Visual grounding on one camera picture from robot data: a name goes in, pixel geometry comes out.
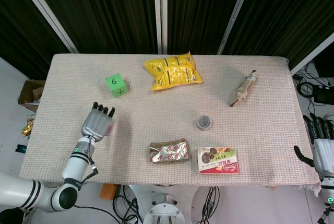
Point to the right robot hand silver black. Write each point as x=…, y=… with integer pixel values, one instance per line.
x=324, y=153

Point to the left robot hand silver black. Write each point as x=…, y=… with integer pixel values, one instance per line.
x=95, y=124

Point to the purple object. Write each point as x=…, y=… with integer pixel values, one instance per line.
x=110, y=128

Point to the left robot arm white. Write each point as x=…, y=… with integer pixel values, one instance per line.
x=75, y=164

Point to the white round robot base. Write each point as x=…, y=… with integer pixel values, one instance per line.
x=164, y=211

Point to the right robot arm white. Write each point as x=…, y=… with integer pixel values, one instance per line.
x=328, y=192

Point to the green foam number cube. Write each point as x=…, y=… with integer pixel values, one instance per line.
x=116, y=84

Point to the black electronic box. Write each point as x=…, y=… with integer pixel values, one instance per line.
x=324, y=94

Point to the pink white woven tablecloth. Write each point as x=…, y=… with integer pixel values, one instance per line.
x=161, y=114

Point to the gold foil wrapper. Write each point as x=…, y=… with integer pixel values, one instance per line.
x=27, y=128

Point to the orange box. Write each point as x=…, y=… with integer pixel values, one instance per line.
x=108, y=192

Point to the brown cardboard box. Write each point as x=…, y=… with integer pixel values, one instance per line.
x=30, y=94

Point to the small black teal clip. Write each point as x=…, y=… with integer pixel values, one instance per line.
x=21, y=148

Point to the gold foil red-logo package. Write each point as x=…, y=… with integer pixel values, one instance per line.
x=169, y=152

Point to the yellow snack bag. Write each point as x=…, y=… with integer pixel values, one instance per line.
x=173, y=73

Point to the brown beige snack pouch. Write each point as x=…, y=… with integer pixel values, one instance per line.
x=244, y=88

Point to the red green wafer box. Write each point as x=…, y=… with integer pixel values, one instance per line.
x=217, y=161

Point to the white partition frame post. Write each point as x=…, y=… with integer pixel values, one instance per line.
x=160, y=12
x=237, y=12
x=45, y=12
x=311, y=54

